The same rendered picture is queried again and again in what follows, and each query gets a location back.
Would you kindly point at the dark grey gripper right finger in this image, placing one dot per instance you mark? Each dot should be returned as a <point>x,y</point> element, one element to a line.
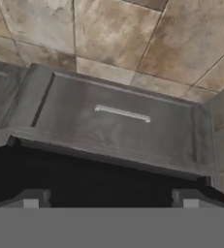
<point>189,197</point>

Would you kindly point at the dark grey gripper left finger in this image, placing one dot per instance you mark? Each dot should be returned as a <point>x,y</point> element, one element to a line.
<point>32,197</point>

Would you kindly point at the grey cupboard door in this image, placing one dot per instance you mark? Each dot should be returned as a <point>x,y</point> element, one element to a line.
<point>0,93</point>

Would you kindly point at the grey drawer front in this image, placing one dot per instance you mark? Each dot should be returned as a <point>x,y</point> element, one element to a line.
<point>116,126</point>

